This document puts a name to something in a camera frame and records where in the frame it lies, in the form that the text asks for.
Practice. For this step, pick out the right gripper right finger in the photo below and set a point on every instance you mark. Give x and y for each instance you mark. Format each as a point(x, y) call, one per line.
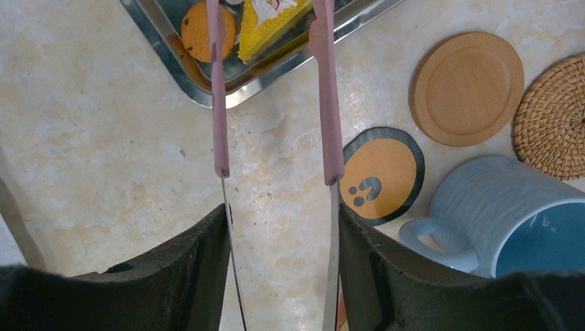
point(387, 286)

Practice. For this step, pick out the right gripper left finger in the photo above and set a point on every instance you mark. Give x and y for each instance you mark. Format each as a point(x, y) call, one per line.
point(178, 285)

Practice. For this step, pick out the pink handled tongs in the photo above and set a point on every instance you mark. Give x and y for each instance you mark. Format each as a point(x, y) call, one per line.
point(321, 44)

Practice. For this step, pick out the yellow triangular cake slice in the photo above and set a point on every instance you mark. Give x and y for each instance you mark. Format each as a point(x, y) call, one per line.
point(264, 22)

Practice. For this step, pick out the black orange face coaster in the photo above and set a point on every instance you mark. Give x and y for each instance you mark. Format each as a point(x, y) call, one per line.
point(384, 174)

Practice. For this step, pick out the light blue mug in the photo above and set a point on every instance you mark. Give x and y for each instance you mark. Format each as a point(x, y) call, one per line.
point(495, 215)

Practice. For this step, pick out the round wooden coaster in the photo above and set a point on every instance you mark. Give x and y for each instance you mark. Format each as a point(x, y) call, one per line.
point(466, 89)

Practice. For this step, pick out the woven rattan coaster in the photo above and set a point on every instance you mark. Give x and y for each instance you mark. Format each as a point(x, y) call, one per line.
point(548, 128)

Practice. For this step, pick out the round orange cookie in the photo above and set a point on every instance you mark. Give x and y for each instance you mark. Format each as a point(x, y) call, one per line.
point(194, 32)

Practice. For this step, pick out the steel serving tray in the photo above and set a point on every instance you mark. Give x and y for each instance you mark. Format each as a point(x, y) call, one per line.
point(160, 24)

